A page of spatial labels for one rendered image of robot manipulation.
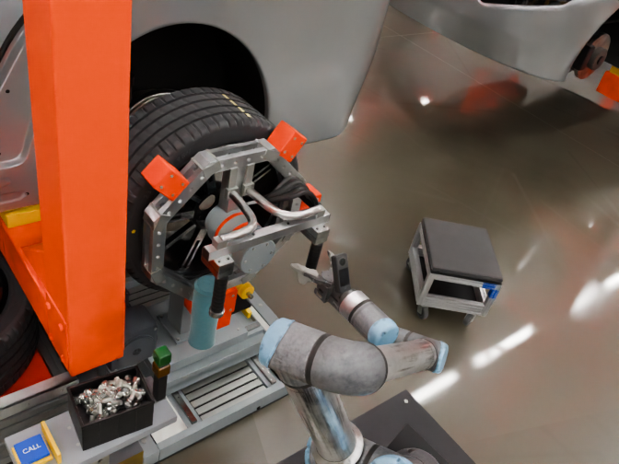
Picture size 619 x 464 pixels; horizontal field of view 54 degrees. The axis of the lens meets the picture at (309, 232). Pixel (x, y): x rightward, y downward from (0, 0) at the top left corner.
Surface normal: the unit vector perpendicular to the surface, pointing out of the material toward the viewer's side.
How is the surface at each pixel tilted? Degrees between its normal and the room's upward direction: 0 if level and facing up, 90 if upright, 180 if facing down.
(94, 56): 90
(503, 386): 0
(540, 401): 0
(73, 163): 90
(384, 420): 0
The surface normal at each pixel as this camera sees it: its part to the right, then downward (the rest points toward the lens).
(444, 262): 0.20, -0.77
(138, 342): 0.61, 0.58
